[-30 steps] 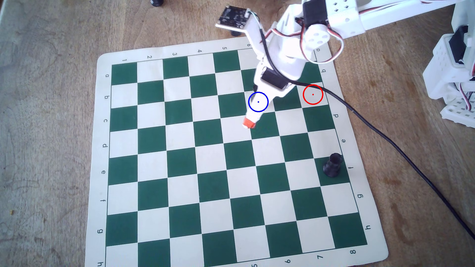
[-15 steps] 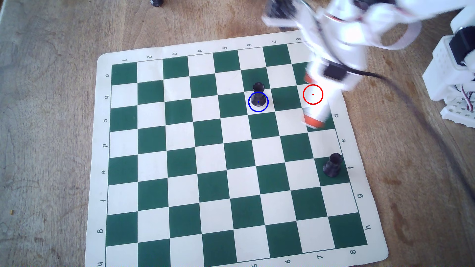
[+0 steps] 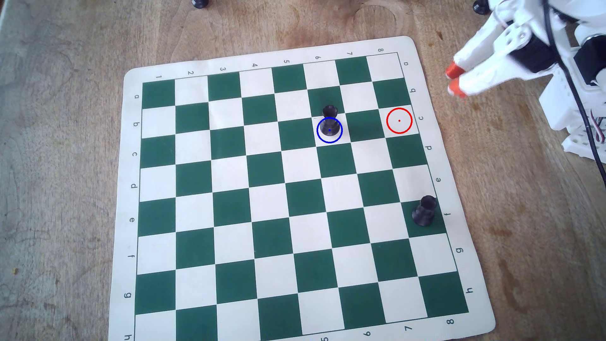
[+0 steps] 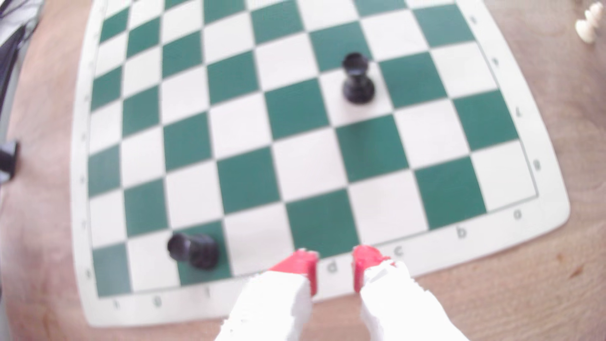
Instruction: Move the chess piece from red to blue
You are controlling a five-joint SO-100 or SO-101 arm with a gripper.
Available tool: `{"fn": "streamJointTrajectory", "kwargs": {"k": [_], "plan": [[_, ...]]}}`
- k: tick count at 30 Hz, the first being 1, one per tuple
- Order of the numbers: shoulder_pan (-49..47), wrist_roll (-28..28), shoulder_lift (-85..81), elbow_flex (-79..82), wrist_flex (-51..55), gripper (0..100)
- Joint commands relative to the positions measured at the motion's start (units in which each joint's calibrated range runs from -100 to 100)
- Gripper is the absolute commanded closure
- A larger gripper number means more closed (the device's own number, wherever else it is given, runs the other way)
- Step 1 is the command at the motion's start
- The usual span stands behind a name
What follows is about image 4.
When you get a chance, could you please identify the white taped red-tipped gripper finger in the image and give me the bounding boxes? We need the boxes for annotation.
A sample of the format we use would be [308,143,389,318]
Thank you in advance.
[214,249,320,341]
[352,245,470,341]

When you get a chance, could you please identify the black rook chess piece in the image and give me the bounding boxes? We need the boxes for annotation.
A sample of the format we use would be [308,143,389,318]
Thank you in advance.
[341,52,376,105]

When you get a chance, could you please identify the green white chess mat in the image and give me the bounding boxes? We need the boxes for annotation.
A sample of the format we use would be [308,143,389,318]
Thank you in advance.
[69,0,572,328]

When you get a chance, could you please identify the white chess pawn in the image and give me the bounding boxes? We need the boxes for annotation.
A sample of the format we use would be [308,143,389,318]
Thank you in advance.
[586,2,606,27]
[575,19,597,45]

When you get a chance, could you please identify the black plastic clamp block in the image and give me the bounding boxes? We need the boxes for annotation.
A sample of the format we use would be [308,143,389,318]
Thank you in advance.
[0,141,21,185]

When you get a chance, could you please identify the black grey cable bundle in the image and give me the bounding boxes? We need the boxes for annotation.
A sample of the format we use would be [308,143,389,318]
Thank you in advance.
[0,0,46,117]

